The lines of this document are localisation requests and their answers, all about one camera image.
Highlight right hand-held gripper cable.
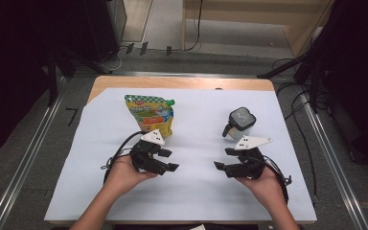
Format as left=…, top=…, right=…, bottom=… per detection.
left=262, top=155, right=292, bottom=205

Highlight black cabinet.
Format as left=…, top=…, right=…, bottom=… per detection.
left=82, top=0, right=128, bottom=64

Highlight metal floor rail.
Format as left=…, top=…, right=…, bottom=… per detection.
left=73, top=70, right=260, bottom=80
left=0, top=76, right=69, bottom=230
left=299, top=92, right=368, bottom=230

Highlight person's left hand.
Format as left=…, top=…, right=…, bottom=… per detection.
left=103, top=154, right=159, bottom=197

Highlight hanging black cable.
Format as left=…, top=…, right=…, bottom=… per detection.
left=185, top=0, right=204, bottom=53

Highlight left hand-held gripper cable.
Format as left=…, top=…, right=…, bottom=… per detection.
left=101, top=130, right=149, bottom=186

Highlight hand-held gripper cable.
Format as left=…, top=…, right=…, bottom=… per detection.
left=262, top=155, right=292, bottom=205
left=101, top=130, right=149, bottom=186

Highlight person's right hand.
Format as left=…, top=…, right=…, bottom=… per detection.
left=236, top=165, right=288, bottom=210

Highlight white floor cable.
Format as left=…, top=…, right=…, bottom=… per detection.
left=103, top=47, right=125, bottom=72

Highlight light wooden shelf unit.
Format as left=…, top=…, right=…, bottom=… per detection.
left=181, top=0, right=335, bottom=59

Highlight yellow green spouted pouch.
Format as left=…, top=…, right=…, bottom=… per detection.
left=124, top=94, right=176, bottom=139

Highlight black floor cables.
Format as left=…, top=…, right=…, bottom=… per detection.
left=271, top=57, right=321, bottom=200

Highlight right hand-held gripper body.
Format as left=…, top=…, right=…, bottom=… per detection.
left=224, top=135, right=273, bottom=180

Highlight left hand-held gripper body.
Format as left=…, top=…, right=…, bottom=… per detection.
left=129, top=128, right=169, bottom=175

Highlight dark curtain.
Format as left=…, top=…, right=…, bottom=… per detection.
left=310, top=0, right=368, bottom=175
left=0, top=0, right=89, bottom=162

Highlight black stand leg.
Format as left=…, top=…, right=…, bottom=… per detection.
left=257, top=52, right=320, bottom=113
left=46, top=44, right=111, bottom=107

